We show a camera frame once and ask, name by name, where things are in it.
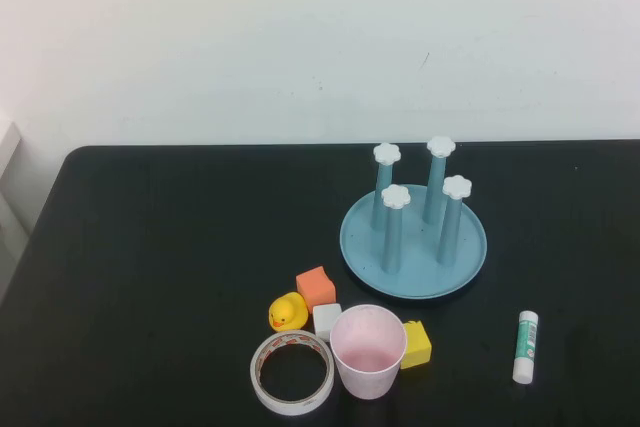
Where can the white foam cube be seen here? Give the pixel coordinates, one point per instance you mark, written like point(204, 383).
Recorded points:
point(324, 319)

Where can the orange foam cube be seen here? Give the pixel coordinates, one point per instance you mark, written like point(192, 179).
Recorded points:
point(315, 284)

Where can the white tape roll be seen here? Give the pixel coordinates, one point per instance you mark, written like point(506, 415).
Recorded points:
point(295, 408)

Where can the yellow rubber duck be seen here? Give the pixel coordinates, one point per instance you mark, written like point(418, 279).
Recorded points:
point(292, 314)

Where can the yellow foam cube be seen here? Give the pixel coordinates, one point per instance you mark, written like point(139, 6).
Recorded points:
point(419, 347)

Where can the pink plastic cup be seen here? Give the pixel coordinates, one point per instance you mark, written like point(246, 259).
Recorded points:
point(367, 382)

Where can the green white glue stick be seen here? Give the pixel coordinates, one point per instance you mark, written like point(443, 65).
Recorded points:
point(526, 347)

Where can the blue four-peg cup stand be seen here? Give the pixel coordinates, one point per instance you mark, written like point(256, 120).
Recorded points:
point(415, 277)

